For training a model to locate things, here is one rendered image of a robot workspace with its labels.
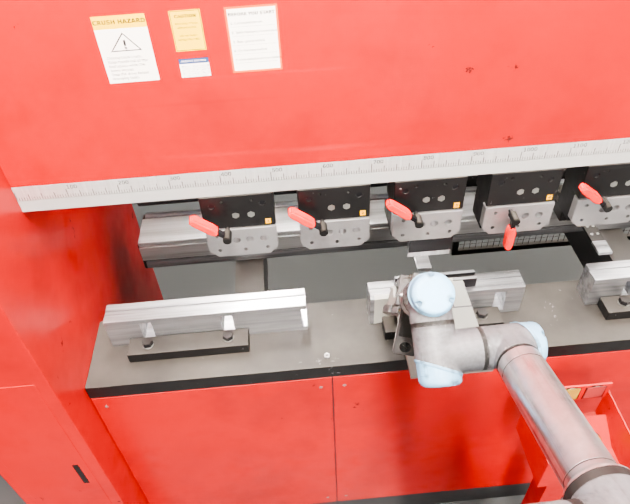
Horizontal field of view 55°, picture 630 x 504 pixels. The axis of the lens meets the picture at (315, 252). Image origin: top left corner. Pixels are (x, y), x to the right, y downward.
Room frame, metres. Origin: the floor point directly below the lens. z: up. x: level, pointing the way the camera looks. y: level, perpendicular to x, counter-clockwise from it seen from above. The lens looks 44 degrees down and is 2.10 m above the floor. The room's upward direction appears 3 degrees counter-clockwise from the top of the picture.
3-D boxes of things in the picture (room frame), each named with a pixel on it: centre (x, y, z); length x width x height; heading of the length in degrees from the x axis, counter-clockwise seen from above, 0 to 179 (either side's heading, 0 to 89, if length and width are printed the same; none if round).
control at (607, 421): (0.70, -0.60, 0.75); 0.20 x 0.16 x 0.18; 92
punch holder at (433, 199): (1.00, -0.24, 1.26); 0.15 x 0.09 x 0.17; 92
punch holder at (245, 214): (0.99, 0.16, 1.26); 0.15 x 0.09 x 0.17; 92
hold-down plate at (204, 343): (0.93, 0.33, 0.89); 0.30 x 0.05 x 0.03; 92
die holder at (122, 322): (0.99, 0.28, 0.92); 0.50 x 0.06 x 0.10; 92
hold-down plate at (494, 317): (0.95, -0.31, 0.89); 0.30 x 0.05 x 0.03; 92
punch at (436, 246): (1.01, -0.27, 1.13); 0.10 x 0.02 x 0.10; 92
